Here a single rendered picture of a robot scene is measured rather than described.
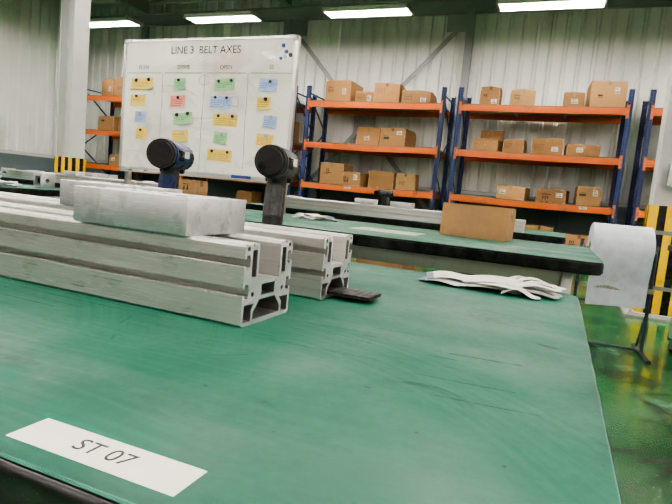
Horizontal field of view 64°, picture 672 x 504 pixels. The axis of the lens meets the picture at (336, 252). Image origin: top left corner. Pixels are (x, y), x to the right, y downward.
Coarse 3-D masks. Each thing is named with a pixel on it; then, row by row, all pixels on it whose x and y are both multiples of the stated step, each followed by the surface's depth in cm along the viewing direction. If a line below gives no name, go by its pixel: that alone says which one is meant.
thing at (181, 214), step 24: (96, 192) 60; (120, 192) 59; (144, 192) 58; (168, 192) 67; (96, 216) 60; (120, 216) 59; (144, 216) 57; (168, 216) 56; (192, 216) 56; (216, 216) 60; (240, 216) 64
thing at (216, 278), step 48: (0, 240) 67; (48, 240) 64; (96, 240) 62; (144, 240) 58; (192, 240) 56; (240, 240) 62; (288, 240) 61; (96, 288) 61; (144, 288) 59; (192, 288) 56; (240, 288) 54; (288, 288) 63
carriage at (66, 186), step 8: (64, 184) 88; (72, 184) 87; (80, 184) 86; (88, 184) 86; (96, 184) 85; (104, 184) 84; (112, 184) 84; (120, 184) 89; (128, 184) 96; (64, 192) 88; (72, 192) 87; (176, 192) 91; (64, 200) 88; (72, 200) 87
